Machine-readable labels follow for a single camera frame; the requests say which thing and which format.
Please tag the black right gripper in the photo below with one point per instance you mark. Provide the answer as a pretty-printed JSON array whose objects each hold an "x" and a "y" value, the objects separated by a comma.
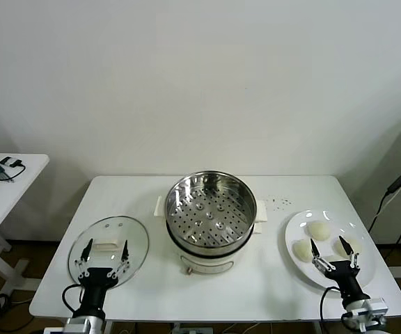
[{"x": 346, "y": 278}]

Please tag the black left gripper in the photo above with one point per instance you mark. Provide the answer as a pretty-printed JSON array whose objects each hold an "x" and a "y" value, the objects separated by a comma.
[{"x": 96, "y": 278}]

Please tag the stainless steel steamer basket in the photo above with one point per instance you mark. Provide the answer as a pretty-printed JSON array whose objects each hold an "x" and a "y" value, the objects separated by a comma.
[{"x": 186, "y": 193}]

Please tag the large white plate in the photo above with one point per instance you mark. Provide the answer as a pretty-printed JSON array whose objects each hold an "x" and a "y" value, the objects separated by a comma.
[{"x": 298, "y": 226}]

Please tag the white side table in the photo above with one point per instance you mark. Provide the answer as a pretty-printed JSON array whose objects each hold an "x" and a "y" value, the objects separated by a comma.
[{"x": 16, "y": 195}]

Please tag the white power strip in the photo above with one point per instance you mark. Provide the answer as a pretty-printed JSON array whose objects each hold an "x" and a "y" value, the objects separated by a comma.
[{"x": 195, "y": 330}]

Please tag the small black white device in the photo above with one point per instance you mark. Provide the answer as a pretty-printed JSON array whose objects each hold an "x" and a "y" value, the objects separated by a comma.
[{"x": 8, "y": 161}]

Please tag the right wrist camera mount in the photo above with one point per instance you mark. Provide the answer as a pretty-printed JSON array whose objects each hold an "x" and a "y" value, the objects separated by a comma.
[{"x": 371, "y": 308}]

